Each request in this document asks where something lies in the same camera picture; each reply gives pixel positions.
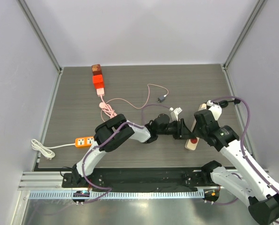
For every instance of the brown wooden block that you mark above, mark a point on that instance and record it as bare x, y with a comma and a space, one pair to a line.
96, 69

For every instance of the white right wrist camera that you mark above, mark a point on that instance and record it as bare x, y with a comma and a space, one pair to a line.
214, 108

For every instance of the white slotted cable duct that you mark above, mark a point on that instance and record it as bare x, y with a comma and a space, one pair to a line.
84, 195

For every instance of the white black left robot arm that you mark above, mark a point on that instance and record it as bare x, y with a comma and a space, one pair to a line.
114, 132

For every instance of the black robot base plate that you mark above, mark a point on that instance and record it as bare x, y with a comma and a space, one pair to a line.
145, 180

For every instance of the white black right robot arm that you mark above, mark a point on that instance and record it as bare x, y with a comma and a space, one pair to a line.
257, 189

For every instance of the red orange block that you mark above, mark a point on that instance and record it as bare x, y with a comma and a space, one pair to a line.
98, 81

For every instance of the beige power strip red sockets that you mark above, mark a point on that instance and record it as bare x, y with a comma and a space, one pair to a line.
192, 143

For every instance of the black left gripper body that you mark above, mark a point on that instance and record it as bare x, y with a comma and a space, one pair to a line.
172, 128

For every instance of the orange power strip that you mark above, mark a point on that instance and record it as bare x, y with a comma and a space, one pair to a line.
84, 142

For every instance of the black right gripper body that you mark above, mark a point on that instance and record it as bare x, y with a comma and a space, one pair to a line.
199, 133

